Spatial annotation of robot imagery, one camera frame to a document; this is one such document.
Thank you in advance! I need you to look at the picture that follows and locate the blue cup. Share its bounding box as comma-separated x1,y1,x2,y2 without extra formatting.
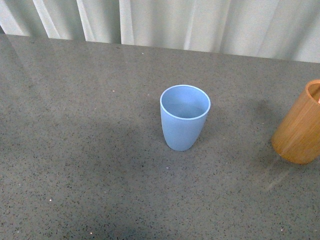
159,84,211,152

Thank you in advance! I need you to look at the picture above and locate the bamboo chopstick holder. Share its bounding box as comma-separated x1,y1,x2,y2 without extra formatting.
271,79,320,165

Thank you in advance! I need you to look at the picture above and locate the white curtain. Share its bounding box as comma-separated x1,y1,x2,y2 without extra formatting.
0,0,320,63

